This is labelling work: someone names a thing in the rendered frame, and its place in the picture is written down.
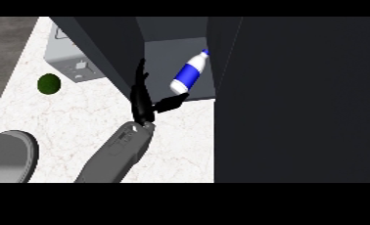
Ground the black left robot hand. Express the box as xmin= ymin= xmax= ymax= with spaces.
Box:
xmin=129 ymin=58 xmax=191 ymax=126

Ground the blue and white water bottle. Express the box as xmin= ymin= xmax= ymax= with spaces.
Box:
xmin=169 ymin=48 xmax=212 ymax=95

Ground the dark grey cabinet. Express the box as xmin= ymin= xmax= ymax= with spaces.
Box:
xmin=49 ymin=16 xmax=216 ymax=102

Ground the dark grey cabinet door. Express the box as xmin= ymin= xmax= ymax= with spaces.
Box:
xmin=208 ymin=16 xmax=370 ymax=184

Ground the dark green round fruit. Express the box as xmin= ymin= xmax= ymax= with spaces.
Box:
xmin=36 ymin=72 xmax=63 ymax=96

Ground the pale grey box appliance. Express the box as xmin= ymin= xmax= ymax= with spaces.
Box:
xmin=43 ymin=22 xmax=107 ymax=84

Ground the grey round pan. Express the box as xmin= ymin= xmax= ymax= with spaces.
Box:
xmin=0 ymin=129 xmax=40 ymax=184

